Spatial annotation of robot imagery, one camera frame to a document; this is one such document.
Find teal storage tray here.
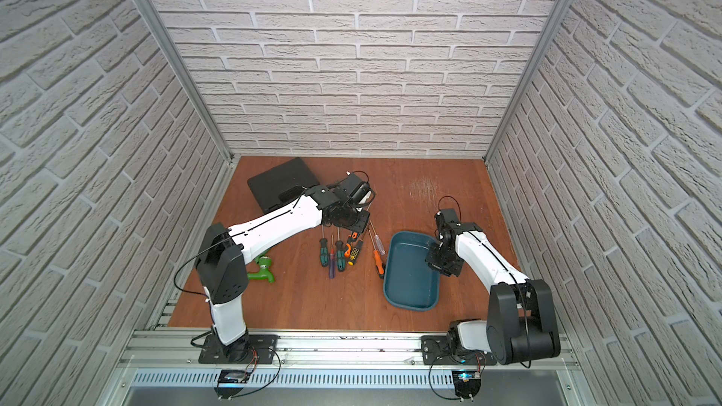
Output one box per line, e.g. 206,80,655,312
384,231,440,312

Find black yellow screwdriver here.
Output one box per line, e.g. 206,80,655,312
348,234,365,266

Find clear handle screwdriver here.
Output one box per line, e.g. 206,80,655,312
370,222,387,256

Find purple slim screwdriver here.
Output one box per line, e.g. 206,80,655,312
329,235,336,279

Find large orange black screwdriver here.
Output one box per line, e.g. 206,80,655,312
370,228,385,278

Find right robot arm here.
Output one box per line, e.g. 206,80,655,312
426,209,561,367

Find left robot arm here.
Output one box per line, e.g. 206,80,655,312
195,172,375,350

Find short orange black screwdriver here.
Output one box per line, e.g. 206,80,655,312
344,231,358,259

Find black plastic tool case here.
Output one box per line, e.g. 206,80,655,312
247,158,320,214

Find lower green plastic faucet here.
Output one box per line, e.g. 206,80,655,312
247,255,276,284

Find right controller board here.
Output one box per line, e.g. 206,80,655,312
452,370,482,401

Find controller board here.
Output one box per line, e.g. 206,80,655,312
452,370,482,401
214,370,251,400

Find left controller board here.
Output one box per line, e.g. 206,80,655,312
214,370,251,400

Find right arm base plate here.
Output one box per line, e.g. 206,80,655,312
420,335,498,367

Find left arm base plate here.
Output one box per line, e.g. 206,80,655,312
199,333,279,365

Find aluminium front rail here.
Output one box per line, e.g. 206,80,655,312
115,329,582,373

